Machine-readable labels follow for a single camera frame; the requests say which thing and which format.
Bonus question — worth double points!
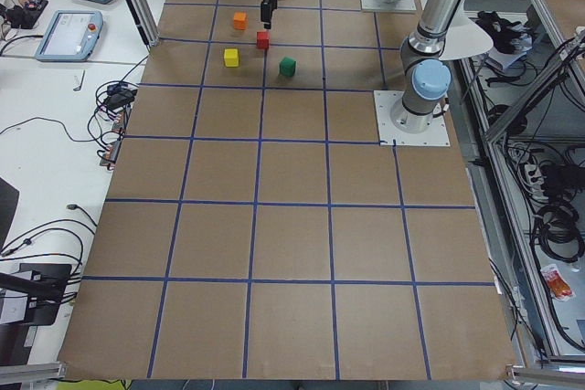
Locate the red wooden block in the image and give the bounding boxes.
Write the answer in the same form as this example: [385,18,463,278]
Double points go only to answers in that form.
[256,31,270,50]

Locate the orange wooden block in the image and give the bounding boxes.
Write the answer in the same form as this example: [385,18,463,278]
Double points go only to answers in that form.
[232,11,248,30]

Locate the green wooden block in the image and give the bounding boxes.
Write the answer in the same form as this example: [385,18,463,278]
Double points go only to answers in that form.
[279,57,297,78]

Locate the yellow wooden block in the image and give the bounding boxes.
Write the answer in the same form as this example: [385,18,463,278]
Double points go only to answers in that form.
[223,47,239,68]

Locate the white chair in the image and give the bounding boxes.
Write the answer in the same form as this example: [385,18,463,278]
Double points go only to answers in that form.
[439,5,494,61]

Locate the allen key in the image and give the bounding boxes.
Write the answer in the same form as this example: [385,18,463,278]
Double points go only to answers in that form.
[73,70,86,91]

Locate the near teach pendant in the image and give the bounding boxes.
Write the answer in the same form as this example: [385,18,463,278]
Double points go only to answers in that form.
[34,10,103,62]

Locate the black monitor stand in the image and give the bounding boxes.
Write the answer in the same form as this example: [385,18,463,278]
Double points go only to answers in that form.
[1,263,72,326]

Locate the red snack packet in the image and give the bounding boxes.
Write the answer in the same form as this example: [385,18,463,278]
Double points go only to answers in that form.
[540,264,574,301]

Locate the black cable bundle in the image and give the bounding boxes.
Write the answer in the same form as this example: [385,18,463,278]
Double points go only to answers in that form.
[86,81,138,172]

